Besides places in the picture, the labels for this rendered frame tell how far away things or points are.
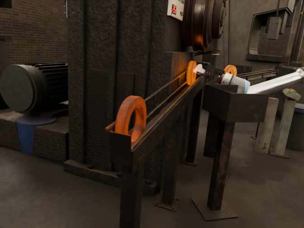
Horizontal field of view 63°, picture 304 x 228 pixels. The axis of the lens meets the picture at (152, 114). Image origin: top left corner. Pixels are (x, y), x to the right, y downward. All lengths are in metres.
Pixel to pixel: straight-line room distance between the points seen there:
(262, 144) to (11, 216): 2.04
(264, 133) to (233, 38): 2.39
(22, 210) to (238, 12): 4.05
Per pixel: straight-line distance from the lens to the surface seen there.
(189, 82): 1.63
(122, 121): 0.76
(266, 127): 2.50
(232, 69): 2.33
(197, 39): 1.70
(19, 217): 1.54
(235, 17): 4.59
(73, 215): 1.49
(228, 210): 1.62
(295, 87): 3.84
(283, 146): 2.62
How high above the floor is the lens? 0.90
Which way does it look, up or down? 15 degrees down
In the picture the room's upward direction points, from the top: 4 degrees clockwise
